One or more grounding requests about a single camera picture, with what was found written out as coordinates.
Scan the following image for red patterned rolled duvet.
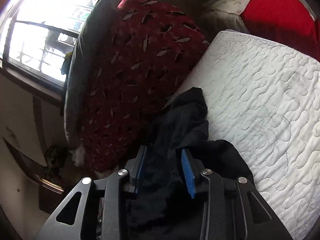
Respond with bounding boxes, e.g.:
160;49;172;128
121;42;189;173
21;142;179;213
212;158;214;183
79;0;210;173

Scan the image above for black pants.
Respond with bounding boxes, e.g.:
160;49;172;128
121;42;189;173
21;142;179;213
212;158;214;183
126;87;255;240

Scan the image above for yellow cardboard box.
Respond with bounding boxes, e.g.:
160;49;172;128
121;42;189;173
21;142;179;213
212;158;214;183
37;174;66;215

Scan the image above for dark floral cloth bundle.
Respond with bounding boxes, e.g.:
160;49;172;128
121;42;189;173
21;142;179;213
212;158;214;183
44;145;68;178

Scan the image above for red cushion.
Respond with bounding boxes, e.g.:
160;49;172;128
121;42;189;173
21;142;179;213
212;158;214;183
239;0;318;61

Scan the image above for white plastic bag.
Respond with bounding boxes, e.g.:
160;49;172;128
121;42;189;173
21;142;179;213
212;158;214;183
71;145;87;167

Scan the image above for window with metal bars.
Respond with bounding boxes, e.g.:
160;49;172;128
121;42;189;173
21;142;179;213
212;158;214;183
0;0;113;88

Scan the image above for small yellow blue object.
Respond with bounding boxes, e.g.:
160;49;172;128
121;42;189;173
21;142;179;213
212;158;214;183
62;52;74;76

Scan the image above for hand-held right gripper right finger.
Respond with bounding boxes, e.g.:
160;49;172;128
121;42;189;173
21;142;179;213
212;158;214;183
180;148;294;240

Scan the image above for white quilted mattress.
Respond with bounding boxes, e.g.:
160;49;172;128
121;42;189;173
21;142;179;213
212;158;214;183
175;31;320;233

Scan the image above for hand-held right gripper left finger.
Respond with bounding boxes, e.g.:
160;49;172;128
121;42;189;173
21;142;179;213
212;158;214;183
34;144;148;240

